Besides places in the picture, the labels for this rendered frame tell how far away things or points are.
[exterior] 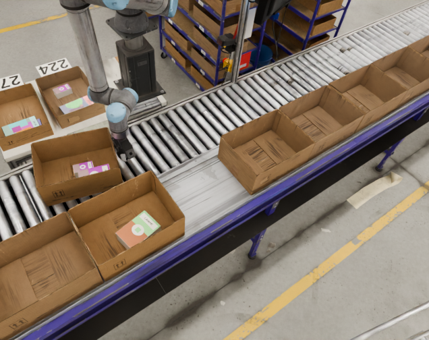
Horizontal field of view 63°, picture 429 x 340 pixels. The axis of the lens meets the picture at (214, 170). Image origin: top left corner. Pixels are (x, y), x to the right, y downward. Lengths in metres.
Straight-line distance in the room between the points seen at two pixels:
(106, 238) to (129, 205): 0.19
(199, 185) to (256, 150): 0.39
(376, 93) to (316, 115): 0.48
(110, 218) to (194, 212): 0.39
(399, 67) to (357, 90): 0.47
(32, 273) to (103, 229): 0.32
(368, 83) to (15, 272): 2.24
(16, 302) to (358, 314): 2.02
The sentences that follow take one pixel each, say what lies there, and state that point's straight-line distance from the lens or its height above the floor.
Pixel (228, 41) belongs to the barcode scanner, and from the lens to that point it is 2.34.
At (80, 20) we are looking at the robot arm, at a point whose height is 1.56.
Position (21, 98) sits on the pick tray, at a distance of 2.54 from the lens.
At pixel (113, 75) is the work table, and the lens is 2.59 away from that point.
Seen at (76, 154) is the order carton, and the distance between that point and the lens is 2.11.
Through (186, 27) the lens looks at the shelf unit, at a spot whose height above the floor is 0.54.
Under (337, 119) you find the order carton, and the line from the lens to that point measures 2.25.
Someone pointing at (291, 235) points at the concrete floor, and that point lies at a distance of 2.73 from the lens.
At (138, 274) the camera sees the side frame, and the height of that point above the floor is 0.91.
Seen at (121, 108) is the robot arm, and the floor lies 1.17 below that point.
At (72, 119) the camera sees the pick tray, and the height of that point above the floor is 0.79.
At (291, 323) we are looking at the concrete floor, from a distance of 2.51.
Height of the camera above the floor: 2.35
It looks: 53 degrees down
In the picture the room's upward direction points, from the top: 8 degrees clockwise
